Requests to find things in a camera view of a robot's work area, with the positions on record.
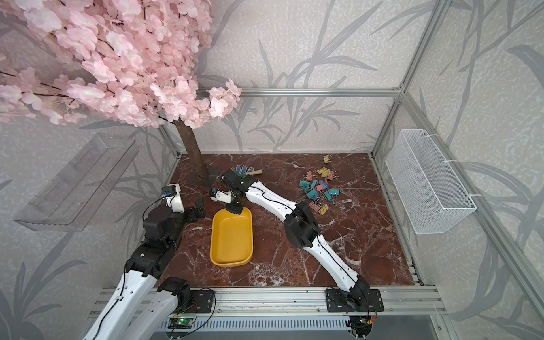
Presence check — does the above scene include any blue dotted work glove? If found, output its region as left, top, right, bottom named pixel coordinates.
left=235, top=164, right=254, bottom=177

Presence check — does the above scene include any left green circuit board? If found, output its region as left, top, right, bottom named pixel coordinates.
left=168, top=316, right=195, bottom=330

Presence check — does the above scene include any right circuit board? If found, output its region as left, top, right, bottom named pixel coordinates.
left=346, top=316, right=375, bottom=339

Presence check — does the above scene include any yellow plastic storage tray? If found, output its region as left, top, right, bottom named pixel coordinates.
left=210, top=208, right=254, bottom=268

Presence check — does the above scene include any pink blossom artificial tree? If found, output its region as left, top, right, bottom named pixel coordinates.
left=1, top=1, right=242, bottom=184

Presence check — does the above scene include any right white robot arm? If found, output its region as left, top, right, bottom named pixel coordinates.
left=211, top=169, right=371, bottom=311

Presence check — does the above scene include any green wooden-handled garden tool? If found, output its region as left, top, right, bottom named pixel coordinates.
left=246, top=169, right=263, bottom=176

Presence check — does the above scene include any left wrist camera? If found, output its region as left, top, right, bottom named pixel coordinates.
left=161, top=184, right=185, bottom=213

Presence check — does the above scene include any aluminium front rail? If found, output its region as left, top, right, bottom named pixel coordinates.
left=91, top=286, right=446, bottom=337

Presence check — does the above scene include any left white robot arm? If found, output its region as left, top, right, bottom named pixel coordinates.
left=84, top=196, right=205, bottom=339

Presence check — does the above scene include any white wire mesh basket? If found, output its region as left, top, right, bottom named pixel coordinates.
left=385, top=129, right=477, bottom=235

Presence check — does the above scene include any clear acrylic wall shelf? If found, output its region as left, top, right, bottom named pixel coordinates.
left=14, top=133, right=139, bottom=232

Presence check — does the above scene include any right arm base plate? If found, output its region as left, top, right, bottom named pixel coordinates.
left=324, top=287, right=385, bottom=313

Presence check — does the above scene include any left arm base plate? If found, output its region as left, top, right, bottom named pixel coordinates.
left=182, top=288, right=215, bottom=315

